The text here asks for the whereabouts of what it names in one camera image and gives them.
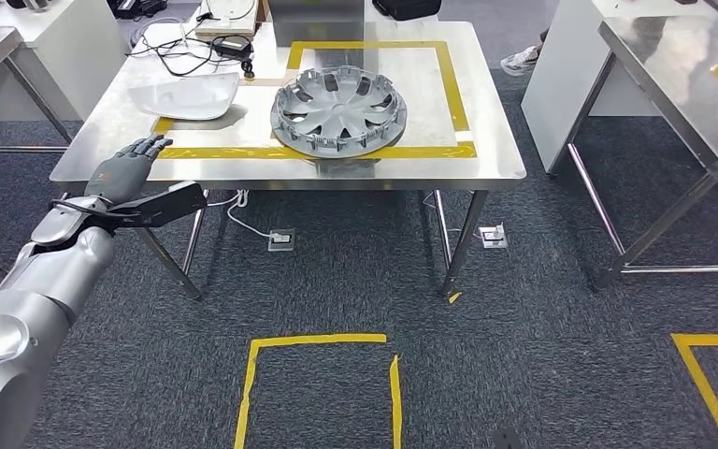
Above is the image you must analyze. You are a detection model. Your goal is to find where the black carry bag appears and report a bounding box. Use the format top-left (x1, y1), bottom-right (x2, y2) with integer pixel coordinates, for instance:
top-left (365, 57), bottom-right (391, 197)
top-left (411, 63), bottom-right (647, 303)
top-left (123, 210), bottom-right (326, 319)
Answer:
top-left (371, 0), bottom-right (443, 22)

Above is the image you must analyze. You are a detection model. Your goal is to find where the thin white cable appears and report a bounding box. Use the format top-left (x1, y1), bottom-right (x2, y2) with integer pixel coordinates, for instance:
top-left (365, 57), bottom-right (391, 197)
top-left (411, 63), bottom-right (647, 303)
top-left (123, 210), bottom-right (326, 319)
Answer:
top-left (422, 190), bottom-right (485, 241)

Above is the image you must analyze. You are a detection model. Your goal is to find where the metal floor outlet box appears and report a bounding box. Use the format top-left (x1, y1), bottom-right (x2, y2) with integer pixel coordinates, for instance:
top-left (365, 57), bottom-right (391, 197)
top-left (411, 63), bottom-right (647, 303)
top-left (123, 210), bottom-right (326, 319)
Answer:
top-left (479, 223), bottom-right (510, 251)
top-left (266, 227), bottom-right (297, 253)

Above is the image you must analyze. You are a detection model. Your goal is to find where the stainless steel workbench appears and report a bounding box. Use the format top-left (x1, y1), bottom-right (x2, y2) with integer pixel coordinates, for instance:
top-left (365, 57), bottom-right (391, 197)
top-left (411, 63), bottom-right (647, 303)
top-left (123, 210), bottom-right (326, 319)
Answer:
top-left (49, 20), bottom-right (528, 303)

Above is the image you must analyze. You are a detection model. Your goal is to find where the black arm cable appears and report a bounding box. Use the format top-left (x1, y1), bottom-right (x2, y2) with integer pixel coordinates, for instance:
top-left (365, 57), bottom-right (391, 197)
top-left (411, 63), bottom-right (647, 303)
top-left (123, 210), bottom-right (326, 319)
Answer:
top-left (50, 196), bottom-right (143, 219)

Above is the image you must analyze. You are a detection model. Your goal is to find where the person's foot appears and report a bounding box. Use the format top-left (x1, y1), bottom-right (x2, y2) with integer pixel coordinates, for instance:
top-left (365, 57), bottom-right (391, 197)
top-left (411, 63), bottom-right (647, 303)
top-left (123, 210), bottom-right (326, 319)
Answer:
top-left (499, 44), bottom-right (543, 78)

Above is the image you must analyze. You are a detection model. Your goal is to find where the black charger bundle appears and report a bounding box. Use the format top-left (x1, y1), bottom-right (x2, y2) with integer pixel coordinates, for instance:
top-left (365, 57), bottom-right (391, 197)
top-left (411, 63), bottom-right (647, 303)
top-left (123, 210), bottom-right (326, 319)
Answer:
top-left (107, 0), bottom-right (169, 20)

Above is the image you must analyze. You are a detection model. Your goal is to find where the white flat device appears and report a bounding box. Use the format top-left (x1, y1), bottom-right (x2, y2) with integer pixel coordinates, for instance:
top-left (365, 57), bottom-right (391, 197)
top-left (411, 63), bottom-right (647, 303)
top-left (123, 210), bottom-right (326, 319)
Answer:
top-left (194, 0), bottom-right (259, 38)

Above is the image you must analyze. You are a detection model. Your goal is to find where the black power adapter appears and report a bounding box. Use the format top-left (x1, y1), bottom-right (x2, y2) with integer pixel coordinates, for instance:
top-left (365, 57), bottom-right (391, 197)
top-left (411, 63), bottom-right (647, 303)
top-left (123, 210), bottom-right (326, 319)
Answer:
top-left (212, 34), bottom-right (254, 61)

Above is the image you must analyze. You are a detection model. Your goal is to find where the white curved plastic part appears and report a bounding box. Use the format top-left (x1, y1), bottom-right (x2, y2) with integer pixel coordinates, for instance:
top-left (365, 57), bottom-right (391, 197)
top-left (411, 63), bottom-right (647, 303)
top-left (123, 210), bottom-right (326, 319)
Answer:
top-left (126, 71), bottom-right (241, 122)

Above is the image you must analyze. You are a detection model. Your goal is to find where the stainless steel box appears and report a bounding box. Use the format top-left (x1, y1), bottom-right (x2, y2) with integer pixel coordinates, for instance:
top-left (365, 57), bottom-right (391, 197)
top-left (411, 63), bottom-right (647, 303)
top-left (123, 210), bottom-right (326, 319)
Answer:
top-left (268, 0), bottom-right (366, 49)

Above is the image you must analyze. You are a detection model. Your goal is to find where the grey wheel hubcap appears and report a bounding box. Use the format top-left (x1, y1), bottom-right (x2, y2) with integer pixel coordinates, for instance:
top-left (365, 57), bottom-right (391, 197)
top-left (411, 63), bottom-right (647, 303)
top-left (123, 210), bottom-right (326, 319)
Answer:
top-left (270, 65), bottom-right (409, 160)

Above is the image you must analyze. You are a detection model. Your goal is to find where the black power cable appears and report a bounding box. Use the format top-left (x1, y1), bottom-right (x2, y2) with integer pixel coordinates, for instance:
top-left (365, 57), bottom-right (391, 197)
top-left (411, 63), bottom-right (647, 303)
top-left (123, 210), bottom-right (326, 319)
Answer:
top-left (127, 12), bottom-right (255, 80)

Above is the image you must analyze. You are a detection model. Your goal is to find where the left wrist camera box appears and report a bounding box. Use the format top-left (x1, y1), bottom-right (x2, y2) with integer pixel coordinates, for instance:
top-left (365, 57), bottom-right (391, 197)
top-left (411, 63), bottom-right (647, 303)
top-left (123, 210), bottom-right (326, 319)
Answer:
top-left (108, 181), bottom-right (209, 229)

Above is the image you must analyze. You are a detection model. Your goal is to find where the yellow floor tape square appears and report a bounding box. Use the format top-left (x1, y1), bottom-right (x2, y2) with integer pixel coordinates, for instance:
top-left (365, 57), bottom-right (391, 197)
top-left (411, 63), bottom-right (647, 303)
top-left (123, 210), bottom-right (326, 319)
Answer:
top-left (670, 333), bottom-right (718, 449)
top-left (233, 333), bottom-right (404, 449)

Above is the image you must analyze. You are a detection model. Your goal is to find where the white coiled floor cable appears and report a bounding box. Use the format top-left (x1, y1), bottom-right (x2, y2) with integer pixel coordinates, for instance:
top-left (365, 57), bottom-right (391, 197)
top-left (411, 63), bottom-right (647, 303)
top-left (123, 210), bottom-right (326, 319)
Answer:
top-left (206, 188), bottom-right (275, 240)

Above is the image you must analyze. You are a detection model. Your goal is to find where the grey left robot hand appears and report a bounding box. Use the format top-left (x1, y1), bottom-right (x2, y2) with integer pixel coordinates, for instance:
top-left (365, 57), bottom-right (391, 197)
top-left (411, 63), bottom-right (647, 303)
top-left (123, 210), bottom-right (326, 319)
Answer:
top-left (83, 135), bottom-right (175, 207)

